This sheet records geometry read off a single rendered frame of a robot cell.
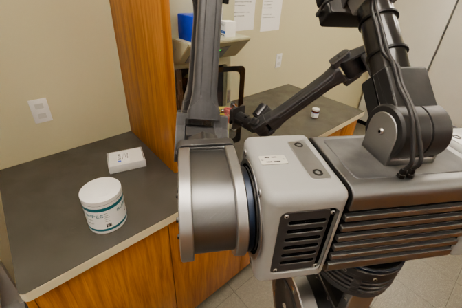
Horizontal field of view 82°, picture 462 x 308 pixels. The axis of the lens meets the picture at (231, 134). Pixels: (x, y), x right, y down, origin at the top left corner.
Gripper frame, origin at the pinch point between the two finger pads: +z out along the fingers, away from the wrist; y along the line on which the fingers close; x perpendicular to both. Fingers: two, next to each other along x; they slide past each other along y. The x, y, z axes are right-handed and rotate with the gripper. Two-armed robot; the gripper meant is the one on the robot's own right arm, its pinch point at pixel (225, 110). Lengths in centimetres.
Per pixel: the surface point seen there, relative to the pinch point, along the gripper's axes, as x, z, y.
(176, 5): 15.7, 12.1, 42.7
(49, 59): 56, 55, 18
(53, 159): 67, 47, -26
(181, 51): 18.4, 5.8, 27.2
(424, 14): -292, 19, 29
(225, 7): -8.3, 12.3, 41.6
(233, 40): -3.6, 1.1, 30.1
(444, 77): -293, -22, -30
